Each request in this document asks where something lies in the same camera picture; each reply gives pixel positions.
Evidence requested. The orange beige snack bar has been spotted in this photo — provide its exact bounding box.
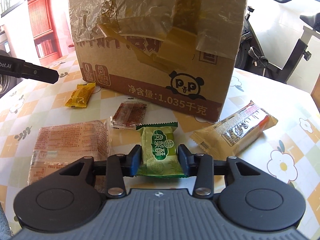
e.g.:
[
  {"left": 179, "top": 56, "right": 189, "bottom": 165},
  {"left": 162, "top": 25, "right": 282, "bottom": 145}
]
[{"left": 190, "top": 101, "right": 278, "bottom": 160}]

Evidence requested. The green pastry packet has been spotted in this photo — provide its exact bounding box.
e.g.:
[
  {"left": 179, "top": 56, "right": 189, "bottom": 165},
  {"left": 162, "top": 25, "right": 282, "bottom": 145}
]
[{"left": 136, "top": 122, "right": 184, "bottom": 178}]

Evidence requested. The printed room backdrop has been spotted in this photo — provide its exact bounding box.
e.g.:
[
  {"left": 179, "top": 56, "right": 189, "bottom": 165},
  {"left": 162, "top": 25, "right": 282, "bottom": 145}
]
[{"left": 27, "top": 0, "right": 74, "bottom": 66}]

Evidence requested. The dried meat clear packet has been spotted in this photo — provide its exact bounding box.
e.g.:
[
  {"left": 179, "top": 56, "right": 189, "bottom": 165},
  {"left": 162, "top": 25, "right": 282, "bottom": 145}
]
[{"left": 112, "top": 98, "right": 148, "bottom": 129}]

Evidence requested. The orange wafer packet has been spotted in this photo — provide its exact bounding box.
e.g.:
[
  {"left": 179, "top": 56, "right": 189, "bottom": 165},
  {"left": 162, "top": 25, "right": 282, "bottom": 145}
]
[{"left": 27, "top": 119, "right": 113, "bottom": 185}]

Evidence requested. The small yellow candy packet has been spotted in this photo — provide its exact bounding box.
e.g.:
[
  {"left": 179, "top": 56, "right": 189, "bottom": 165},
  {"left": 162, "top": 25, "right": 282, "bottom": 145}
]
[{"left": 65, "top": 82, "right": 95, "bottom": 108}]

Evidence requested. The checkered floral tablecloth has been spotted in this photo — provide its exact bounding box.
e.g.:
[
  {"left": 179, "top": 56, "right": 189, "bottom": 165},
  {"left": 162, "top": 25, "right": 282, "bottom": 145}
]
[{"left": 0, "top": 52, "right": 320, "bottom": 240}]

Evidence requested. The black exercise bike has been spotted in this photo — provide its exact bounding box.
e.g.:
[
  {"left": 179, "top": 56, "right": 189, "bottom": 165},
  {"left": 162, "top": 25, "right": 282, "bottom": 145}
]
[{"left": 235, "top": 0, "right": 319, "bottom": 83}]

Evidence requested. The brown cardboard box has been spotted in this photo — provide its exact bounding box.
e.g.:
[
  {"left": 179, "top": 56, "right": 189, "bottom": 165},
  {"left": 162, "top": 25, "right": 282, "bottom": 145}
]
[{"left": 69, "top": 0, "right": 247, "bottom": 121}]

